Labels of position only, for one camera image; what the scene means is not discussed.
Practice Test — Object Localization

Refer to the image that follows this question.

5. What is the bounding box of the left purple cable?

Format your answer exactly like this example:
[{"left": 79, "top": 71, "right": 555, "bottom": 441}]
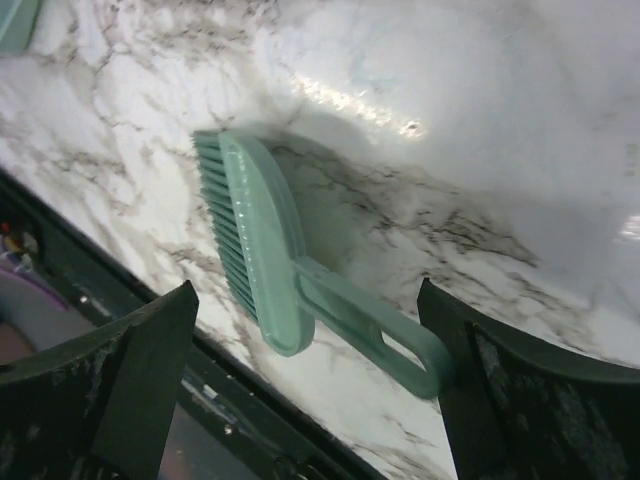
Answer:
[{"left": 0, "top": 264, "right": 69, "bottom": 311}]

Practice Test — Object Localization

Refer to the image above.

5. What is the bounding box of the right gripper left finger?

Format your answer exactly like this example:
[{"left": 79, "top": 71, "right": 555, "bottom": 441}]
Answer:
[{"left": 1, "top": 282, "right": 199, "bottom": 479}]

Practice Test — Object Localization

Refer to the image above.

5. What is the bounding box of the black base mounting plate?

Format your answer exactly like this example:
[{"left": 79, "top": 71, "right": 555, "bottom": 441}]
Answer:
[{"left": 1, "top": 176, "right": 375, "bottom": 479}]

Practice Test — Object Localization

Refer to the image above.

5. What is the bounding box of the green plastic dustpan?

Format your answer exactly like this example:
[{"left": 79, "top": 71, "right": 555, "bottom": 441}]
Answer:
[{"left": 0, "top": 0, "right": 41, "bottom": 55}]

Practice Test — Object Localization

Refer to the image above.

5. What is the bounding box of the green hand brush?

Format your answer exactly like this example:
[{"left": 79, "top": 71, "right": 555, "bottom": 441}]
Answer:
[{"left": 192, "top": 131, "right": 455, "bottom": 400}]

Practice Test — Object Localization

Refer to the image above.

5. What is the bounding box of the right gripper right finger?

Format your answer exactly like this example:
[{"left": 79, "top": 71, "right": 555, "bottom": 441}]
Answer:
[{"left": 417, "top": 280, "right": 639, "bottom": 479}]

